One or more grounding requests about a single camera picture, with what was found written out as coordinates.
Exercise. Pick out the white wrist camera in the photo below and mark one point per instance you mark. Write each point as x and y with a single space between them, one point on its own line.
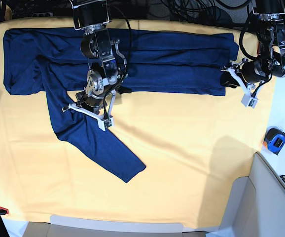
249 101
104 118

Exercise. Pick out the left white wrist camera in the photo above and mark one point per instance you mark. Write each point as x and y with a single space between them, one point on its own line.
249 101

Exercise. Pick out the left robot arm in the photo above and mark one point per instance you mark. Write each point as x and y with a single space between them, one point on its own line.
270 59

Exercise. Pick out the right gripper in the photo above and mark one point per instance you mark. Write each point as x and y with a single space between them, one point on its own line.
93 103

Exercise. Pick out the white cardboard box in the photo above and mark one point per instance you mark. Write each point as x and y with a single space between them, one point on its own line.
256 206
60 226

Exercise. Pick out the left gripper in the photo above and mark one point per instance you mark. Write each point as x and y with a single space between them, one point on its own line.
232 77

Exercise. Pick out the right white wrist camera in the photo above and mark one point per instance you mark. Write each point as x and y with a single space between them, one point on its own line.
104 118

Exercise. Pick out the blue tape measure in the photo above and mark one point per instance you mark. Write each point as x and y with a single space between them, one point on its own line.
274 140

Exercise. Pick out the blue long-sleeve shirt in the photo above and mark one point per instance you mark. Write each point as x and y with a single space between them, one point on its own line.
50 60

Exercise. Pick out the yellow table cloth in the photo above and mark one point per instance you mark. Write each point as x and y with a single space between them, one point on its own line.
194 148

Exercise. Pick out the white cardboard box bottom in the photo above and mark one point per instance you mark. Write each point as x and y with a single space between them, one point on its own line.
60 226

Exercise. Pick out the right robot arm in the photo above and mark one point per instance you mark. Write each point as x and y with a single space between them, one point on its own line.
108 67

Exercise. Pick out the red clamp top right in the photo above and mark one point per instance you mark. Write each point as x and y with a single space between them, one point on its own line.
258 48

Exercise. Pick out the white cardboard box right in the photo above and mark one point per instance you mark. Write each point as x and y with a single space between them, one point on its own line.
256 206

